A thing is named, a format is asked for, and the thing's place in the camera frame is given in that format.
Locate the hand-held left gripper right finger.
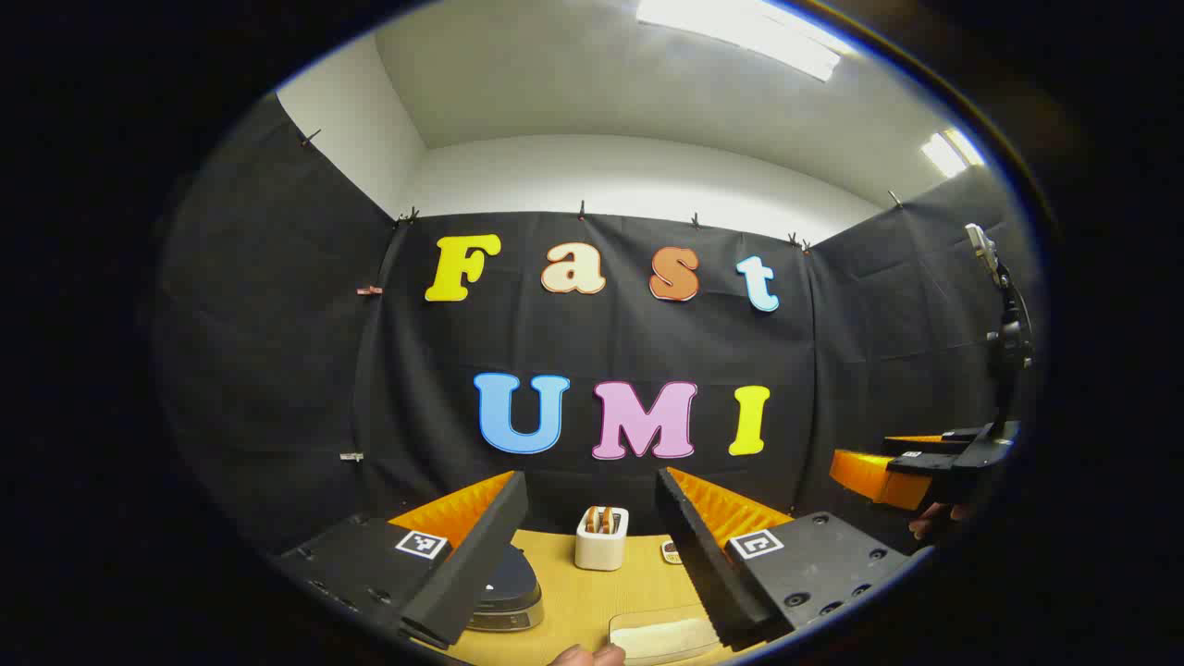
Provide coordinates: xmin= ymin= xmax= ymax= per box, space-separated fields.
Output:
xmin=655 ymin=467 xmax=917 ymax=653

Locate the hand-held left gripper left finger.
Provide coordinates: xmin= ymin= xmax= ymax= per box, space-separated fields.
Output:
xmin=273 ymin=470 xmax=530 ymax=650

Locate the dark blue rice cooker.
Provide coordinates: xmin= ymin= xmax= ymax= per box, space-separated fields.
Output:
xmin=467 ymin=544 xmax=545 ymax=633

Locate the clear tray of white rice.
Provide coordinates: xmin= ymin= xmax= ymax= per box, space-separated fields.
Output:
xmin=609 ymin=606 xmax=722 ymax=665

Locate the white toaster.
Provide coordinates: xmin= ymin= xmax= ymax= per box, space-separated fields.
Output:
xmin=574 ymin=505 xmax=630 ymax=572

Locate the small ceiling light panel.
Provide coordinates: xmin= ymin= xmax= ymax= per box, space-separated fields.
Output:
xmin=920 ymin=128 xmax=986 ymax=179

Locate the black backdrop cloth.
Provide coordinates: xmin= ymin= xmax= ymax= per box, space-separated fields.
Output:
xmin=153 ymin=92 xmax=1046 ymax=556

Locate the long ceiling light panel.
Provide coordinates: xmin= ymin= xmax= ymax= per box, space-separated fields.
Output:
xmin=636 ymin=0 xmax=843 ymax=82

